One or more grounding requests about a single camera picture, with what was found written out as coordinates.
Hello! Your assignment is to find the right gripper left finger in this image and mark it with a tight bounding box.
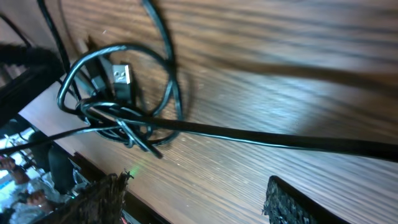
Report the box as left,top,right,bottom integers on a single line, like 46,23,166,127
37,172,132,224

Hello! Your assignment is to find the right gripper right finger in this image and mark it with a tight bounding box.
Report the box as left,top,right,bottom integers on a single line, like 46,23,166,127
262,175,348,224

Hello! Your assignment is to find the braided black USB cable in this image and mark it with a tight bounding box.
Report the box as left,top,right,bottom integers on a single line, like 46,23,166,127
80,63,398,162

